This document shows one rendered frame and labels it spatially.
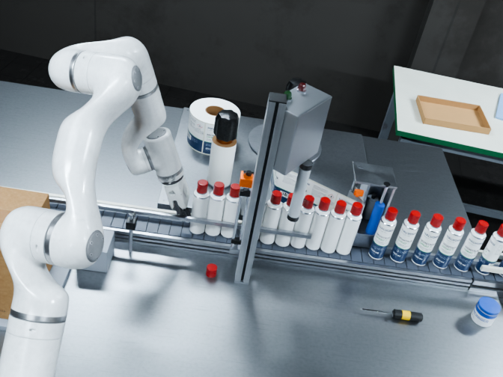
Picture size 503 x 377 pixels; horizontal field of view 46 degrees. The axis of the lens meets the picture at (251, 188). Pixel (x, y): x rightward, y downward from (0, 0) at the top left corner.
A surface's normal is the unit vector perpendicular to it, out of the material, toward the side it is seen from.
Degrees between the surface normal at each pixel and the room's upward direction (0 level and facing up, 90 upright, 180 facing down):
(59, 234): 43
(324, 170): 0
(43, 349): 62
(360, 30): 90
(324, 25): 90
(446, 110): 0
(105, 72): 50
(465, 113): 0
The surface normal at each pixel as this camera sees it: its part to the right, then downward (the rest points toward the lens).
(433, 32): -0.17, 0.59
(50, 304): 0.64, -0.08
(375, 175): 0.15, -0.78
